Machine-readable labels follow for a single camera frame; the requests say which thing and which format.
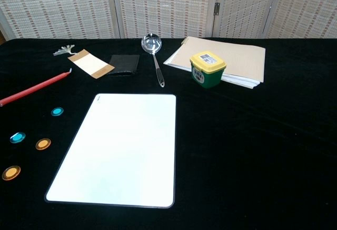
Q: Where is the orange disc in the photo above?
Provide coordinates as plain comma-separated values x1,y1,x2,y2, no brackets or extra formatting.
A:
1,165,22,182
35,138,52,151

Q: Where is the white magnetic board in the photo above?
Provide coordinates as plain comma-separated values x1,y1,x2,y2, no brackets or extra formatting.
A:
44,93,177,209

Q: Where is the green tub yellow lid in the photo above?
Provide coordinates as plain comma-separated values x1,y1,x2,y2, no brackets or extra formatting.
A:
189,51,227,89

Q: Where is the black square pad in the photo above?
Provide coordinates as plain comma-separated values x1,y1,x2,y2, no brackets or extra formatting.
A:
106,54,141,77

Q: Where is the metal ladle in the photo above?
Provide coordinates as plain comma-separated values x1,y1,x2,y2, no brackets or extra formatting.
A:
141,33,166,88

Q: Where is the black tablecloth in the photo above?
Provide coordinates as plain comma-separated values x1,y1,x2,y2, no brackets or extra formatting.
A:
0,37,337,230

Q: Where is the beige spiral notebook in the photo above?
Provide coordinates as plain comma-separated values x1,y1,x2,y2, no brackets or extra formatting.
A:
163,36,266,89

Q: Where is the paper bookmark with tassel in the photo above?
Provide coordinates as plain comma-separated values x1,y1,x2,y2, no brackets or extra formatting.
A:
53,44,115,79

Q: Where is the woven folding screen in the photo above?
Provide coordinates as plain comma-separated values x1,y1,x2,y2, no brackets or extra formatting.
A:
0,0,337,41

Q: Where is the red candle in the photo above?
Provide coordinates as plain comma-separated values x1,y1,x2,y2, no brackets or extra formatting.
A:
0,67,72,107

